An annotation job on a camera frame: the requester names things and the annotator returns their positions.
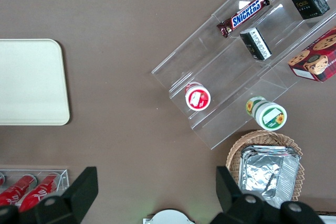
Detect green lid snack cup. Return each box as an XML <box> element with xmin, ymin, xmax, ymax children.
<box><xmin>245</xmin><ymin>95</ymin><xmax>288</xmax><ymax>131</ymax></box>

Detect red lid snack cup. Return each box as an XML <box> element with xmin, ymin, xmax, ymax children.
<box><xmin>184</xmin><ymin>81</ymin><xmax>212</xmax><ymax>111</ymax></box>

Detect small black carton box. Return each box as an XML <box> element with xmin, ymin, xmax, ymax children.
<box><xmin>239</xmin><ymin>27</ymin><xmax>272</xmax><ymax>61</ymax></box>
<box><xmin>288</xmin><ymin>0</ymin><xmax>331</xmax><ymax>20</ymax></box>

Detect clear acrylic step shelf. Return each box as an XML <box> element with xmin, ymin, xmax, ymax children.
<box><xmin>151</xmin><ymin>0</ymin><xmax>336</xmax><ymax>151</ymax></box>

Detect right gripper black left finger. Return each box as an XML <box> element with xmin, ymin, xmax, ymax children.
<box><xmin>0</xmin><ymin>166</ymin><xmax>99</xmax><ymax>224</ymax></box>

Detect clear acrylic bottle rack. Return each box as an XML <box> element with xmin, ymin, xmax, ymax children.
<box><xmin>0</xmin><ymin>168</ymin><xmax>70</xmax><ymax>210</ymax></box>

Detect red cola bottle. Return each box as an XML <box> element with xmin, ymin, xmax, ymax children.
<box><xmin>0</xmin><ymin>174</ymin><xmax>38</xmax><ymax>207</ymax></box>
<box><xmin>18</xmin><ymin>172</ymin><xmax>62</xmax><ymax>214</ymax></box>

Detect light wicker basket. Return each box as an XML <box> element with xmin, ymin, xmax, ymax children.
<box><xmin>226</xmin><ymin>129</ymin><xmax>306</xmax><ymax>202</ymax></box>

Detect Snickers chocolate bar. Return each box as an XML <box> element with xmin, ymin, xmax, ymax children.
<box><xmin>216</xmin><ymin>0</ymin><xmax>271</xmax><ymax>39</ymax></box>

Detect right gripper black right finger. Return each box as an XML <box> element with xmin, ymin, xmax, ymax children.
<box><xmin>212</xmin><ymin>166</ymin><xmax>324</xmax><ymax>224</ymax></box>

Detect red plaid cookie box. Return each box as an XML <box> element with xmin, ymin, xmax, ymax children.
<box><xmin>287</xmin><ymin>26</ymin><xmax>336</xmax><ymax>83</ymax></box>

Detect white rectangular snack bin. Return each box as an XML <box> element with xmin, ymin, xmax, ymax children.
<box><xmin>316</xmin><ymin>209</ymin><xmax>336</xmax><ymax>224</ymax></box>

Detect stacked aluminium foil containers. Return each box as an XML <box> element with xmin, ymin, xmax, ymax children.
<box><xmin>239</xmin><ymin>145</ymin><xmax>301</xmax><ymax>209</ymax></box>

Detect cream plastic tray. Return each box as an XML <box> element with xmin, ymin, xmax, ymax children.
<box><xmin>0</xmin><ymin>38</ymin><xmax>71</xmax><ymax>126</ymax></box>

